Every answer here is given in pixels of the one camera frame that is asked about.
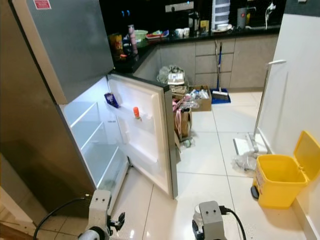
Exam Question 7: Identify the yellow plastic bin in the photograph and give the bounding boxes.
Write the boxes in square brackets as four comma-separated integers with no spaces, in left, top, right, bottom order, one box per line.
[251,131,320,209]

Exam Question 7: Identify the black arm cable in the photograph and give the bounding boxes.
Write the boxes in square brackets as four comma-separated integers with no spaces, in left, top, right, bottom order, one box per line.
[32,195,92,240]
[220,206,248,240]

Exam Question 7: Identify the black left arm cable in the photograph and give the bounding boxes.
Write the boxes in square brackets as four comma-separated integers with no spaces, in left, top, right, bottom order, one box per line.
[32,195,92,240]

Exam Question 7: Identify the purple chocolate bar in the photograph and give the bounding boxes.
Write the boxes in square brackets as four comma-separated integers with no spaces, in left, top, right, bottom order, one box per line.
[104,92,121,109]

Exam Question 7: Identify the blue broom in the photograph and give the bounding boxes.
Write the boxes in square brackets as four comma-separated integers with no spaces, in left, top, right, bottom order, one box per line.
[210,40,232,104]

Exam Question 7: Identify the pink plastic item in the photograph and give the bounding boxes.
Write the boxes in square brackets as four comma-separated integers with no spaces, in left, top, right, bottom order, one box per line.
[172,99,183,138]

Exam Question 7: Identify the pink tumbler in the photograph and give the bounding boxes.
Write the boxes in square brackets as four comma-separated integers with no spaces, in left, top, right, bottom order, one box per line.
[127,24,137,56]

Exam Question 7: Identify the green bowl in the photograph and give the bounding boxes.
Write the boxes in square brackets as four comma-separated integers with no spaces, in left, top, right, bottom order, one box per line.
[135,30,149,42]

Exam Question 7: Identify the white labelled package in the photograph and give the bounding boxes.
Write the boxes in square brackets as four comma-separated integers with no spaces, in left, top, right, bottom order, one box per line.
[167,72,186,86]

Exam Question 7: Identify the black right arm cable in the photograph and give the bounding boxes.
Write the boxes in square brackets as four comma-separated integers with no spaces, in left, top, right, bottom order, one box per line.
[220,206,248,240]

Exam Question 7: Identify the open cardboard box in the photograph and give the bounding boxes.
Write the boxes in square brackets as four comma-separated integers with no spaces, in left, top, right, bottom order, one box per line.
[172,95,195,148]

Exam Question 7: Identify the white floor mop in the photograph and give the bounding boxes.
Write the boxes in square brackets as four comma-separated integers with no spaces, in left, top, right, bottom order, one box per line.
[232,59,288,156]

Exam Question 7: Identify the steel thermos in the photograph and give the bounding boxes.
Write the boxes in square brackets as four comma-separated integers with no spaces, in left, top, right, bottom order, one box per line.
[189,11,202,35]

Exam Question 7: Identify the white capped plastic bottle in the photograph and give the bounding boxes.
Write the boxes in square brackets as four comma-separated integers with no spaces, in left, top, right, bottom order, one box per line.
[193,206,203,226]

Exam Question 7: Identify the black countertop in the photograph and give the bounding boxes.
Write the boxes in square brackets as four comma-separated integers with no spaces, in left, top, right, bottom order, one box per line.
[115,25,281,73]

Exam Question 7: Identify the silver freezer door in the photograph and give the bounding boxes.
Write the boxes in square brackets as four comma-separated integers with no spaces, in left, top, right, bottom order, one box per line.
[12,0,116,106]

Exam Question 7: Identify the silver fridge body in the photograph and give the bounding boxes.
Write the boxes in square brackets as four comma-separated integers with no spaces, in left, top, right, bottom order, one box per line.
[0,0,131,218]

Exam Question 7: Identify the red tray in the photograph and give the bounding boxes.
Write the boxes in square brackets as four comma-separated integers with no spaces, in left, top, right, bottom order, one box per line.
[146,30,170,40]

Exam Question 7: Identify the grey kettle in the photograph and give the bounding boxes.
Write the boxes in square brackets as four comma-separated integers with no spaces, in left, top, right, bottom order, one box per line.
[236,6,251,29]

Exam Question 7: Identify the white bowl on plate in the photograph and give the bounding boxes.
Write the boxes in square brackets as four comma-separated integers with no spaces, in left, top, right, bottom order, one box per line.
[214,23,235,32]

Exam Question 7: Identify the white drawer tower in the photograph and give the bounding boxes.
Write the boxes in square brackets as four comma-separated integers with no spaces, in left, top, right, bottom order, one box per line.
[212,0,231,26]

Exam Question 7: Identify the glass fridge shelf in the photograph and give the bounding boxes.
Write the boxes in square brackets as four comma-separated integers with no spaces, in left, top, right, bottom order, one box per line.
[70,121,103,150]
[80,145,128,193]
[62,102,98,128]

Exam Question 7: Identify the grey kitchen cabinets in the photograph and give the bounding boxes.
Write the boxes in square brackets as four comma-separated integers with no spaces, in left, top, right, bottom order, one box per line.
[132,32,281,93]

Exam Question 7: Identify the clear plastic bag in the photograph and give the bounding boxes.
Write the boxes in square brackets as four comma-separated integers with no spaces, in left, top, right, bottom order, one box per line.
[232,150,261,173]

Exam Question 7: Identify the grey green garbage bag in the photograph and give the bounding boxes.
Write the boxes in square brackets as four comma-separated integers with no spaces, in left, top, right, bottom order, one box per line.
[156,65,187,87]

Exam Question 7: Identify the wooden side table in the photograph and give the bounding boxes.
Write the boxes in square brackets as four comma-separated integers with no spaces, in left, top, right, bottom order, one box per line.
[0,220,41,240]

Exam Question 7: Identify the yellow packet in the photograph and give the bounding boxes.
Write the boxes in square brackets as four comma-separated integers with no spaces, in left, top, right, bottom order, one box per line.
[109,33,123,58]

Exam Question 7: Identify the silver fridge door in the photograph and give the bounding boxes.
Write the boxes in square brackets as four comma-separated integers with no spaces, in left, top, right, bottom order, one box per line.
[106,73,180,200]

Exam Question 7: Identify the cardboard box with clutter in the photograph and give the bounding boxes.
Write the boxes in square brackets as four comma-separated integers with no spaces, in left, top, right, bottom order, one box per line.
[190,85,213,112]

